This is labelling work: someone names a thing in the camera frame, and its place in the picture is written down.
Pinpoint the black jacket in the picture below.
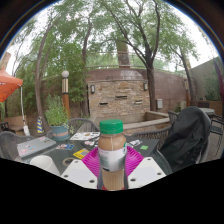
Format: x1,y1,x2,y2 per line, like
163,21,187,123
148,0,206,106
159,106,212,173

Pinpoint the round patio table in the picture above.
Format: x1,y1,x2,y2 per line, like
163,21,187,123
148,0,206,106
199,107,216,117

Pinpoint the white printed booklet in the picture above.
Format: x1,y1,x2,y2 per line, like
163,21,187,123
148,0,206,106
69,131,101,141

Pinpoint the grey chair holding jacket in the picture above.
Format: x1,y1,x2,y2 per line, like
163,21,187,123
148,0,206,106
133,109,215,175

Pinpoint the blue yellow striped post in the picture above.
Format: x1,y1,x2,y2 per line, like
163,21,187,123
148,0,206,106
36,115,45,134

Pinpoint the white ceramic mug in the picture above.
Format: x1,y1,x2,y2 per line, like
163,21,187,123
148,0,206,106
29,154,61,177

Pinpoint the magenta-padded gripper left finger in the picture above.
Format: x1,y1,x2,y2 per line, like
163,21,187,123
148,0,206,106
60,146,100,190

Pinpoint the green-capped brown drink bottle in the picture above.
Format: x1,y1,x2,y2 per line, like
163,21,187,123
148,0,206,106
97,119,128,192

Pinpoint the grey laptop with stickers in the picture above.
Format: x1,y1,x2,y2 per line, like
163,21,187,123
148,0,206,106
16,135,58,158

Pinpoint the green plant in blue pot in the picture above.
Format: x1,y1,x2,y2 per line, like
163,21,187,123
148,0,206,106
44,94,72,142

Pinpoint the yellow card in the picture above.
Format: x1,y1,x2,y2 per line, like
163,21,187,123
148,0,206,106
72,148,91,160

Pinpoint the forked dark-trunk tree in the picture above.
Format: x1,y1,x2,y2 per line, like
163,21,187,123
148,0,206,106
99,0,201,113

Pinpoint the globe-topped lamp post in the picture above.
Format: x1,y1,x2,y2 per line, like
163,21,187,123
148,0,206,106
61,70,71,116

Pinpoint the dark metal patio chair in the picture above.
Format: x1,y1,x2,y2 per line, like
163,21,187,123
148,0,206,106
209,114,224,158

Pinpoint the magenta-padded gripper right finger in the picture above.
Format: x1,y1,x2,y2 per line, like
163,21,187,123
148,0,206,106
125,145,167,189

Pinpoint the black laptop with stickers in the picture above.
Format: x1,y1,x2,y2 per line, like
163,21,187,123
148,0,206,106
81,134,160,156

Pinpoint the orange canopy umbrella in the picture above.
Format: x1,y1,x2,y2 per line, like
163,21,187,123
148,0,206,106
0,66,24,104

